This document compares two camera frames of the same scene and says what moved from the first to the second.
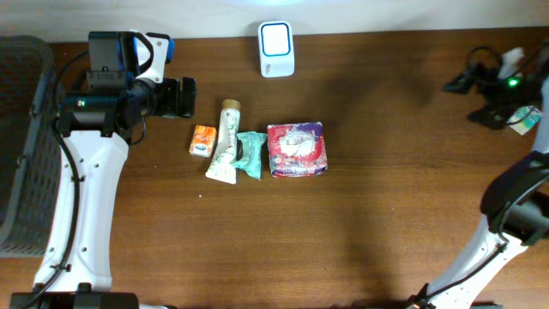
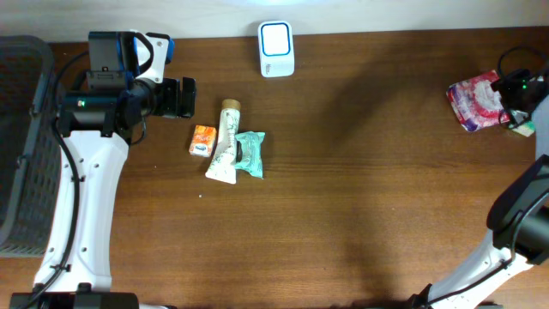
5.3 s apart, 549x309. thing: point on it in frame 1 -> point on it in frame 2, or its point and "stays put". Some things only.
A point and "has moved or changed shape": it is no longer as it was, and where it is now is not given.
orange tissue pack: x=202 y=141 stays put
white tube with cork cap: x=224 y=166 stays put
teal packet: x=250 y=160 stays put
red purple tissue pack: x=297 y=149 has moved or changed shape
